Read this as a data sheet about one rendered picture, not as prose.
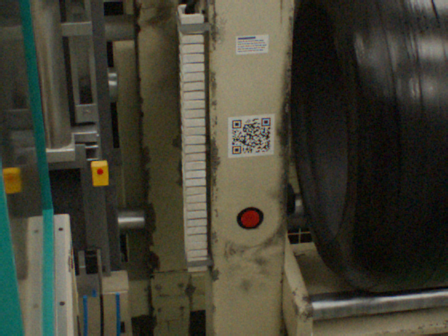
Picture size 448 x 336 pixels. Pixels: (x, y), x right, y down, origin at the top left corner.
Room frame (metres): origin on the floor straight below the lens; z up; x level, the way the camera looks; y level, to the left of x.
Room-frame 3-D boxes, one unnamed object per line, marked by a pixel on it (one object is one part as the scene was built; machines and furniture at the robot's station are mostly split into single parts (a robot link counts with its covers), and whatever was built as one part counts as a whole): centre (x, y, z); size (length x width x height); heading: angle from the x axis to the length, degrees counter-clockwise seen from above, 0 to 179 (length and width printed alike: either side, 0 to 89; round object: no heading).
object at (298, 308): (1.48, -0.12, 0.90); 0.40 x 0.03 x 0.10; 8
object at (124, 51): (2.26, 0.23, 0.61); 0.33 x 0.06 x 0.86; 8
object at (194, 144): (1.40, 0.04, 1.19); 0.05 x 0.04 x 0.48; 8
